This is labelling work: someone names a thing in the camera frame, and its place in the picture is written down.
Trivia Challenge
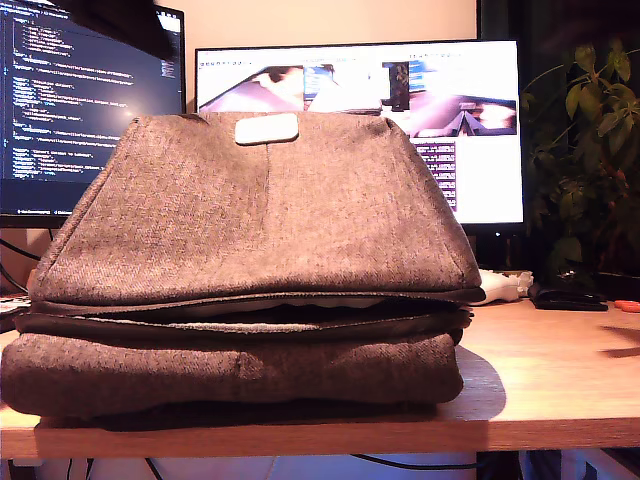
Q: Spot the white game controller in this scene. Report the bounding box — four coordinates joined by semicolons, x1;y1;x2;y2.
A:
477;268;536;306

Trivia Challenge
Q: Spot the black desk cable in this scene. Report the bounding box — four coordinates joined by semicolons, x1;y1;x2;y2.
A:
0;235;32;295

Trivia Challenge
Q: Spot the black cable under table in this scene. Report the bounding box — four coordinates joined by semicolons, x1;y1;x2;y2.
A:
349;452;481;472

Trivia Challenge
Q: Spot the green leafy houseplant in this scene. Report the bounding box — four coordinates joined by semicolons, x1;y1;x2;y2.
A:
519;37;640;296

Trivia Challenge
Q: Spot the black wallet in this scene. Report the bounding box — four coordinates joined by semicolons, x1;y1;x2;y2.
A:
527;282;610;313

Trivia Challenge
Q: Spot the monitor with dark code screen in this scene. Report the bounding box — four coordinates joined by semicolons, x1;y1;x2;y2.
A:
0;0;188;230

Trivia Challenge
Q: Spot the monitor with white screen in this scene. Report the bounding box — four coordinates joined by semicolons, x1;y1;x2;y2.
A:
193;39;527;271

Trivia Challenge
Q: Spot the grey fabric Google backpack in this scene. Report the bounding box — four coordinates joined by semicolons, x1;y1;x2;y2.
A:
0;110;489;419

